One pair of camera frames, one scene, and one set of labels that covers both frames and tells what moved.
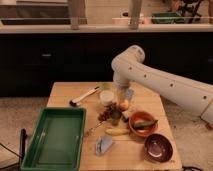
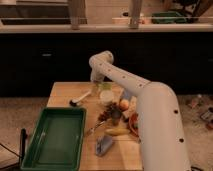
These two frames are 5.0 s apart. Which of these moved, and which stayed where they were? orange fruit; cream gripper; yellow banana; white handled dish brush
Moved: cream gripper
Stayed: white handled dish brush; orange fruit; yellow banana
